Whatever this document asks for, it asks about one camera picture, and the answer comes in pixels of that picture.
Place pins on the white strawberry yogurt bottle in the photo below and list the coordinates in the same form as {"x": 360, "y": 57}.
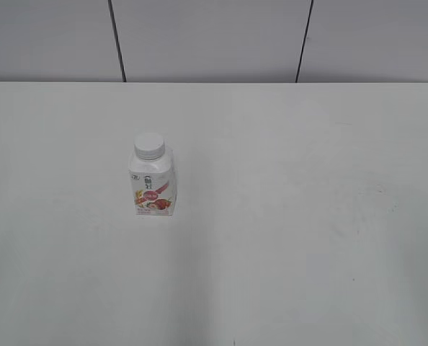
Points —
{"x": 154, "y": 185}

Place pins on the white screw cap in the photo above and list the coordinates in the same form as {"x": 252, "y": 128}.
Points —
{"x": 149, "y": 146}

